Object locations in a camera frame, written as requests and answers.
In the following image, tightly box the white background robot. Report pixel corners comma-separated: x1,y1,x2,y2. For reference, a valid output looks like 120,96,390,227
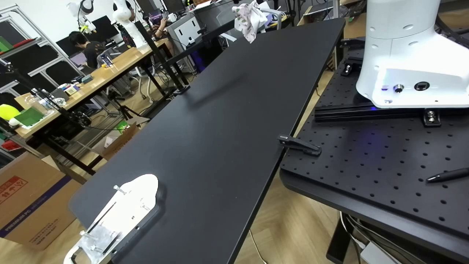
111,0,148,49
67,0,97,34

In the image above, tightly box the white cable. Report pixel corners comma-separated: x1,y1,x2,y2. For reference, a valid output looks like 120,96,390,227
249,229,269,264

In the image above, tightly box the grey cabinet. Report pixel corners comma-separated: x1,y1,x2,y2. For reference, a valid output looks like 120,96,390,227
166,12,206,52

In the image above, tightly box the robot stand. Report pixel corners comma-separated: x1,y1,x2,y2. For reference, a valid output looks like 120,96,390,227
279,36,469,264

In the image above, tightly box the grey box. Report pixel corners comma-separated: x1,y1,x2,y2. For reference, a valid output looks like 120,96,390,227
360,241,400,264

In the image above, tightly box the person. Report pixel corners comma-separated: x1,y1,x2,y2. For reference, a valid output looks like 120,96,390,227
69,31,107,69

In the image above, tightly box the silver metal bracket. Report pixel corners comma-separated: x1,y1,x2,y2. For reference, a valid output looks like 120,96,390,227
64,173,160,264

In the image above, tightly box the monitor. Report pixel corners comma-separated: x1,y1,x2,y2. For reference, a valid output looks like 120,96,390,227
89,15,120,43

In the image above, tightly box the black pen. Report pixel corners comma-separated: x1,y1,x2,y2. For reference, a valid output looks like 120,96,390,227
426,167,469,184

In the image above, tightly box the white patterned cloth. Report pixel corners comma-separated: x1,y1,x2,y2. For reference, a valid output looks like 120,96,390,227
232,1,269,44

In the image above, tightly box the large cardboard box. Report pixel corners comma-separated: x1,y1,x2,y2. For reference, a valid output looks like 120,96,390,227
0,152,83,252

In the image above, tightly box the aluminium frame shelf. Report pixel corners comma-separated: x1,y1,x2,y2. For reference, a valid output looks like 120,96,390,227
0,4,89,100

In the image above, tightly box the small open cardboard box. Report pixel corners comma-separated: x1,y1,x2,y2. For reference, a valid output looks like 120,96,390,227
92,122,142,161

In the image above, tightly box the long wooden desk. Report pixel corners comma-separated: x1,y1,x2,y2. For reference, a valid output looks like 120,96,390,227
14,37,173,176

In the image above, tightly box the black clamp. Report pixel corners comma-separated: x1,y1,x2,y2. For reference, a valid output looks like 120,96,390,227
277,135,323,157

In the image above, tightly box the green pad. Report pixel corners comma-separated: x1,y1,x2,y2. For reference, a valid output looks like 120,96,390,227
14,107,45,128

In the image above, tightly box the yellow-green round object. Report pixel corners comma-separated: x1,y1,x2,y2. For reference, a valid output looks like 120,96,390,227
0,104,21,121

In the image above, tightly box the black stand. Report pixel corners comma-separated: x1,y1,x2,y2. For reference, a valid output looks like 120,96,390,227
134,19,239,96

